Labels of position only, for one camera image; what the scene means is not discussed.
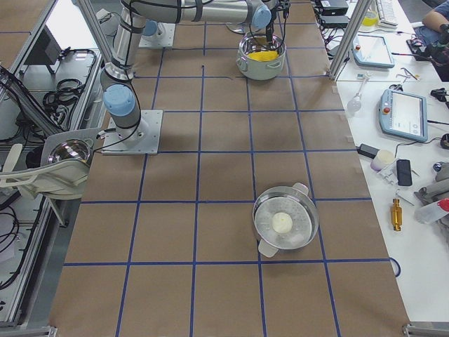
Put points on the black power adapter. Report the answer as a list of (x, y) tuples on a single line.
[(367, 151)]

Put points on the steel steamer pot with bun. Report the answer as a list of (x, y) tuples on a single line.
[(285, 219)]

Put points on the brass cylindrical fitting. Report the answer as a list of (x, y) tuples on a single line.
[(396, 215)]

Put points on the black smartphone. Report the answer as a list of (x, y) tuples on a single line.
[(403, 172)]

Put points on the teach pendant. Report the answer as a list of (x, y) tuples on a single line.
[(403, 115), (372, 51)]

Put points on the teach pendant near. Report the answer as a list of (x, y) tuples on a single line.
[(403, 115)]

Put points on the yellow corn cob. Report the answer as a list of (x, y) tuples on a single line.
[(263, 56)]

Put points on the teach pendant far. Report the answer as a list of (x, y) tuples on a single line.
[(372, 51)]

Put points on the pale green cooking pot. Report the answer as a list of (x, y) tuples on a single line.
[(260, 70)]

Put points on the yellow tape roll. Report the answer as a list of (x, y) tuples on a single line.
[(370, 19)]

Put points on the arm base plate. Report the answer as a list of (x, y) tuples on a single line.
[(144, 141), (157, 35)]

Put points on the white paper cup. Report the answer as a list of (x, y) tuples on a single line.
[(382, 159)]

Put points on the steel bowl on chair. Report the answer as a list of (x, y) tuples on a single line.
[(70, 149)]

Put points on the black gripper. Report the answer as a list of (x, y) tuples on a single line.
[(269, 32)]

